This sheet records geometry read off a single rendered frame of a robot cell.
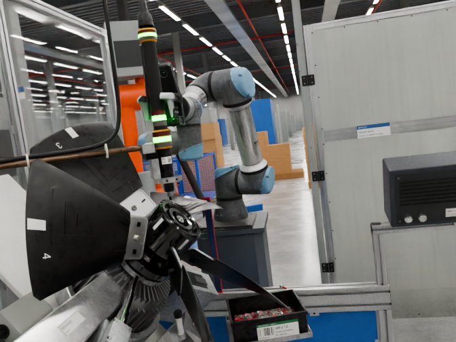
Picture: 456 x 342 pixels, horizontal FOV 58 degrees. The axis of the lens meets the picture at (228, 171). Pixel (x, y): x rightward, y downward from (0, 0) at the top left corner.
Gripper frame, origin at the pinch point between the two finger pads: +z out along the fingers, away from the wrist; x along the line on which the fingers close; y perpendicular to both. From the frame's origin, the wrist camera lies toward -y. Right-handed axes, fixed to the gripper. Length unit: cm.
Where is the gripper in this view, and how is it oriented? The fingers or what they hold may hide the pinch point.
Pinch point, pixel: (150, 96)
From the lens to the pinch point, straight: 99.8
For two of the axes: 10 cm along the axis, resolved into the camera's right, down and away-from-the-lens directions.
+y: 1.2, 9.9, 0.9
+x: -9.8, 1.0, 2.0
